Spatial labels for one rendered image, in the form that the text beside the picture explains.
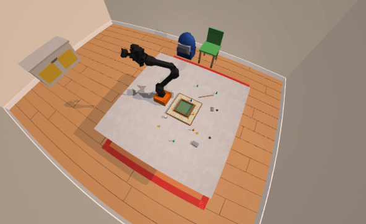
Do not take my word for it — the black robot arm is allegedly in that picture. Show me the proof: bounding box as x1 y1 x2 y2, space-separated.
130 44 179 98

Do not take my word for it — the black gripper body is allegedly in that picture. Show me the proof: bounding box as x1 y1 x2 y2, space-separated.
120 49 135 61

